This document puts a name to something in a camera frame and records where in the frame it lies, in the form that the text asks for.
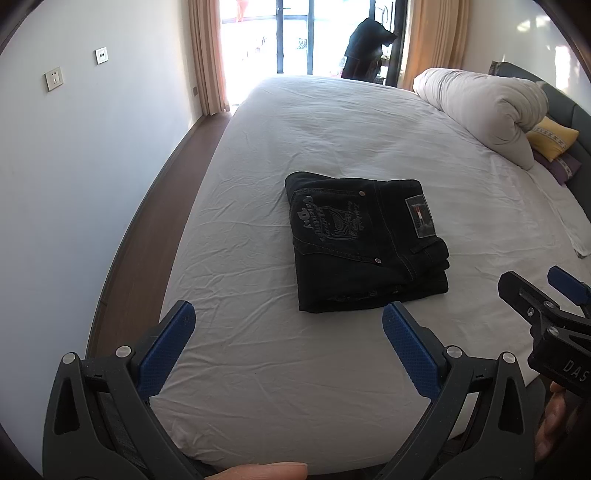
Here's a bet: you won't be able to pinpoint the beige curtain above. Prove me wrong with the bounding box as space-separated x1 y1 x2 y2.
188 0 232 116
399 0 472 90

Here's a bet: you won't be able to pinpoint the beige rolled duvet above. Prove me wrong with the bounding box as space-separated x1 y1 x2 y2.
412 68 550 171

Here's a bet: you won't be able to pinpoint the purple pillow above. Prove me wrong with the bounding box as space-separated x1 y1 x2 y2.
531 148 583 185

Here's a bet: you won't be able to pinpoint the bed with white sheet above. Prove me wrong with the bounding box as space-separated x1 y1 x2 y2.
150 75 591 476

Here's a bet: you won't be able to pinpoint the white folded cloth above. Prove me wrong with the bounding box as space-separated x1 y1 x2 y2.
551 185 591 258

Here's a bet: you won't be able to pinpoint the black framed glass door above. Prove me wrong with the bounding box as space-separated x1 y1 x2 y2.
221 0 409 88

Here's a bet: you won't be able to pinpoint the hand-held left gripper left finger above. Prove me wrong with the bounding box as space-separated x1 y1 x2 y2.
42 300 204 480

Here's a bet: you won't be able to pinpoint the grey padded headboard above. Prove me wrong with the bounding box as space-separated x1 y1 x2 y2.
488 60 591 222

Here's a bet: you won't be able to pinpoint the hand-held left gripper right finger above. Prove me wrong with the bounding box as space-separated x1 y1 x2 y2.
376 301 539 480

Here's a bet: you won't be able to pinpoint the dark hanging garment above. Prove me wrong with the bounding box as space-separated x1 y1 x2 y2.
342 18 400 84

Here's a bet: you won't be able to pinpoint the person's left hand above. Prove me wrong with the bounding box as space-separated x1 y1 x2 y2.
203 462 308 480

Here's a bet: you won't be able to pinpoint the person's right hand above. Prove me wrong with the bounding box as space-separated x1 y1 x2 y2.
536 382 583 462

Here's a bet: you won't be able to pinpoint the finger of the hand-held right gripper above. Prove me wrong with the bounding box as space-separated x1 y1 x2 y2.
498 271 561 325
547 265 591 319

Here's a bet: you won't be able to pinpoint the yellow pillow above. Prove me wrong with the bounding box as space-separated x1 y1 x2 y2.
526 116 580 162

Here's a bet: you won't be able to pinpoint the black denim pants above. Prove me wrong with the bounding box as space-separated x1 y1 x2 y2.
284 171 451 313

